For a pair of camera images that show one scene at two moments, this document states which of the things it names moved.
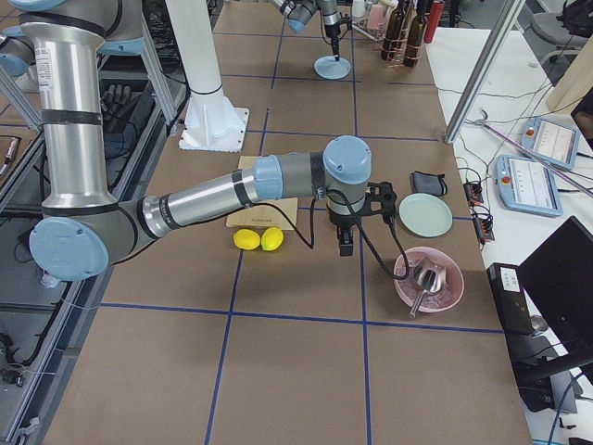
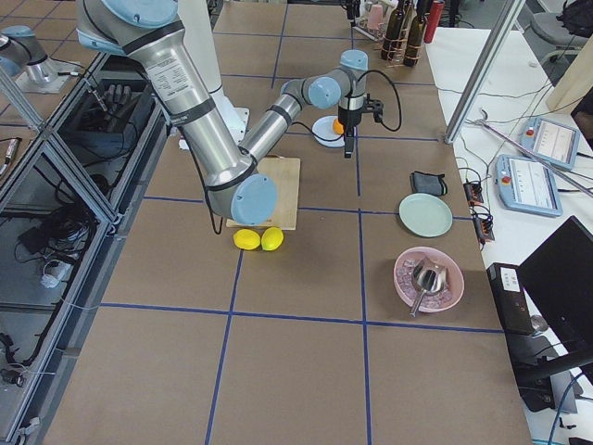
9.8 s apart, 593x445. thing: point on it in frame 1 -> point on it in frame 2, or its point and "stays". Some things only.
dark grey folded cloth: x=428 y=184 stays
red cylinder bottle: x=434 y=19 stays
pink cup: x=375 y=18 stays
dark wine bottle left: x=391 y=43 stays
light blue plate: x=326 y=67 -> x=322 y=127
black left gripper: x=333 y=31 -> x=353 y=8
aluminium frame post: x=485 y=71 stays
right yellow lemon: x=271 y=239 stays
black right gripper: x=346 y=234 -> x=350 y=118
